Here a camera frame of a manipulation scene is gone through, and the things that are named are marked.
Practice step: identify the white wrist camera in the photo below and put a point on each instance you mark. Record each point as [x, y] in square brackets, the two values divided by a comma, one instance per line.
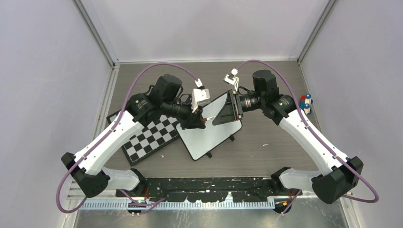
[200, 96]
[232, 79]

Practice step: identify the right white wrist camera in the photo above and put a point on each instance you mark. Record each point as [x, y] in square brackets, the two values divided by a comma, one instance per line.
[232, 79]

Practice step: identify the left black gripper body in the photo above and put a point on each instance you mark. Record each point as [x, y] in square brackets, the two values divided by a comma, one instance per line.
[180, 110]

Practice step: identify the black white chessboard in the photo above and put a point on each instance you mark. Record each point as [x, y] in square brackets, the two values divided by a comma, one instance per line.
[150, 139]

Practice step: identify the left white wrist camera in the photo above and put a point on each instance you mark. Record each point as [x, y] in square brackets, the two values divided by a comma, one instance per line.
[200, 96]

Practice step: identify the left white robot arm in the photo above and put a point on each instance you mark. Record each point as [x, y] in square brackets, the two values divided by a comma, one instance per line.
[88, 165]

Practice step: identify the red white marker pen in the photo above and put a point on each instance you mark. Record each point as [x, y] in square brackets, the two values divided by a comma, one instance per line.
[208, 118]

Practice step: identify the slotted cable duct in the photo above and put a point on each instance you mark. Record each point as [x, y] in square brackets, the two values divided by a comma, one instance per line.
[122, 204]

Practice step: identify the blue red toy car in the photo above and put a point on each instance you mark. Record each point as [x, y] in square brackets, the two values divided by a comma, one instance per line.
[306, 102]

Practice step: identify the white whiteboard black frame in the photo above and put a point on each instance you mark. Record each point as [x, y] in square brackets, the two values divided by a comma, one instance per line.
[199, 142]

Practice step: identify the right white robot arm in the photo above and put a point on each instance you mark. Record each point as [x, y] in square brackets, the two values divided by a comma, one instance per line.
[335, 175]

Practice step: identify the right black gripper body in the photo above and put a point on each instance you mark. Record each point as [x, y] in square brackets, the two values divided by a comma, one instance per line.
[251, 102]

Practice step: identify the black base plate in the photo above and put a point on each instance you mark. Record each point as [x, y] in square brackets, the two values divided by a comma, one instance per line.
[217, 189]

